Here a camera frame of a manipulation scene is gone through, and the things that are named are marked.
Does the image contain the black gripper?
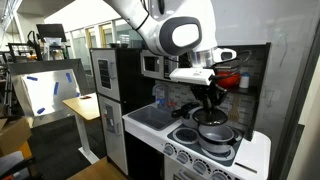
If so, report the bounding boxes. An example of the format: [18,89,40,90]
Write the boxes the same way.
[189,83,228,116]

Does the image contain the small black pan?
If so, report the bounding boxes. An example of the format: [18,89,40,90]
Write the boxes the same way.
[191,108,229,127]

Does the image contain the grey toy cooking pot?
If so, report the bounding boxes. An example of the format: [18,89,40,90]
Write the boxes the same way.
[197,122,240,155]

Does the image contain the grey toy stove top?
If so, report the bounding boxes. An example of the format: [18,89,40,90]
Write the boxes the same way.
[166,122,246,168]

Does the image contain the grey stove knob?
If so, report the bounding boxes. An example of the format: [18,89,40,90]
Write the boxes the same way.
[211,169,232,180]
[192,158,208,176]
[176,150,191,165]
[162,143,176,157]

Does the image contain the wooden toy spatula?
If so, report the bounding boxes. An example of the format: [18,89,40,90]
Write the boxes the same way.
[227,96,241,123]

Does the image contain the red plastic bowl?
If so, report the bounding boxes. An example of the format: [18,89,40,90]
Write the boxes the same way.
[215,71,242,90]

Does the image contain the white shaker blue cap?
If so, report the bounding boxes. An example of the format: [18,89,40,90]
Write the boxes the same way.
[238,71,251,90]

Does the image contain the toy sink faucet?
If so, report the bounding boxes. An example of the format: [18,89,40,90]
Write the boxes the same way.
[152,82,170,109]

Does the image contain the grey toy sink basin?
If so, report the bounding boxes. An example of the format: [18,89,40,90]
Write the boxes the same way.
[127,105,180,131]

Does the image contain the toy kitchen unit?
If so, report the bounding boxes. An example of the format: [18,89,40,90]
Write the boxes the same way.
[89,42,273,180]

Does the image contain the toy microwave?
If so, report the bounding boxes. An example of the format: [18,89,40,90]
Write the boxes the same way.
[139,49,180,81]

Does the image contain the white glossy whiteboard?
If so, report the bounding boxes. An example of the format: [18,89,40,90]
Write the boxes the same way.
[209,0,320,161]

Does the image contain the grey water dispenser panel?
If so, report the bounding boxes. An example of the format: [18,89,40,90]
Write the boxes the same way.
[102,103,118,135]

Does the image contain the black notes chalkboard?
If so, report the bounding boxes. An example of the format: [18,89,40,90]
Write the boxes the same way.
[97,59,112,90]

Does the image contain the wooden desk white leg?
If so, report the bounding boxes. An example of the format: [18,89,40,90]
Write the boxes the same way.
[62,92,101,165]

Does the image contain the black monitor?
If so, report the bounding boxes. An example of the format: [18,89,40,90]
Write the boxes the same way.
[35,23,68,43]

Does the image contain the open cardboard box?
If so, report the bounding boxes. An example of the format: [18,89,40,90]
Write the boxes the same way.
[0,116,34,158]

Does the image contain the grey lidded saucepan black handle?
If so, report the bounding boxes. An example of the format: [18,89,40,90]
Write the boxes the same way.
[170,101,201,130]

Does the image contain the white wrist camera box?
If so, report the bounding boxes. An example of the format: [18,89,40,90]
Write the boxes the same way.
[168,67,216,87]

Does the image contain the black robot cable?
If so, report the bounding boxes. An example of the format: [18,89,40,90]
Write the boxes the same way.
[212,49,253,80]

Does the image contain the white freezer door handle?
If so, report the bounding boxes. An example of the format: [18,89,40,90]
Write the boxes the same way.
[114,121,123,137]

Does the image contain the white fridge door handle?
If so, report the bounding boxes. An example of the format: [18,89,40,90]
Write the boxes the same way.
[108,61,117,81]

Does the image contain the black hanging strap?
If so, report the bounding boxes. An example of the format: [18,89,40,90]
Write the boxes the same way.
[157,0,166,15]

